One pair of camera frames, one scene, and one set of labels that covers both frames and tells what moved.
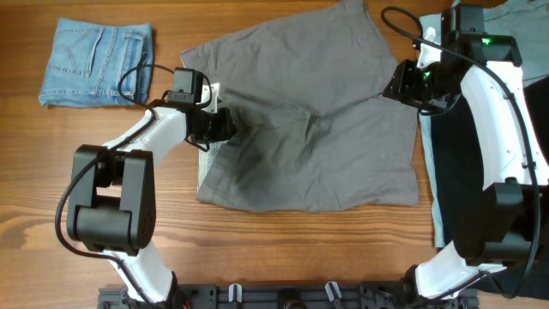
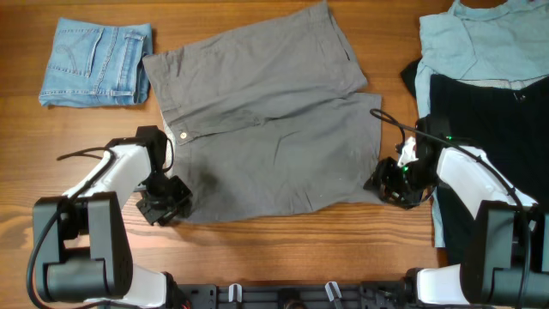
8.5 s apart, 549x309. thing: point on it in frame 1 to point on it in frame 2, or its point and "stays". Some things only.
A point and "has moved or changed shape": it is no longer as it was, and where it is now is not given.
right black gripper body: x=426 y=87 to x=405 y=184
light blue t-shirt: x=522 y=27 stays
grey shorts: x=317 y=127 has moved or changed shape
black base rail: x=311 y=295 stays
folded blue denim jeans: x=96 y=63 stays
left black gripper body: x=214 y=126 to x=165 y=198
